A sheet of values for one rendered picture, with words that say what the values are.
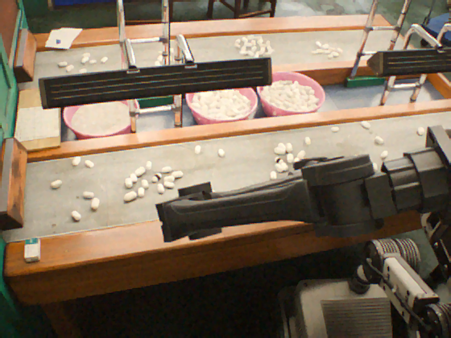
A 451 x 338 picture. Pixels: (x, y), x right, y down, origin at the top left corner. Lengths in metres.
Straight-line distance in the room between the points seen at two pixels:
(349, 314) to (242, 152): 0.63
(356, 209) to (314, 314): 0.90
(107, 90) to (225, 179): 0.47
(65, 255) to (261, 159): 0.68
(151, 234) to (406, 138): 1.01
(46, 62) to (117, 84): 0.82
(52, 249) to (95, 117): 0.58
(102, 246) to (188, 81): 0.49
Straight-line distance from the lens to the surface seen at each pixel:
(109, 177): 1.38
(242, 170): 1.40
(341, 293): 1.52
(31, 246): 1.21
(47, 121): 1.56
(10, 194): 1.24
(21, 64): 1.72
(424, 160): 0.58
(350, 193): 0.58
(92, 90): 1.15
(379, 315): 1.53
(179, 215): 0.78
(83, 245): 1.20
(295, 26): 2.20
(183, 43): 1.24
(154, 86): 1.16
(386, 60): 1.42
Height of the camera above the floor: 1.74
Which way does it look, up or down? 46 degrees down
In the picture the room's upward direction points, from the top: 7 degrees clockwise
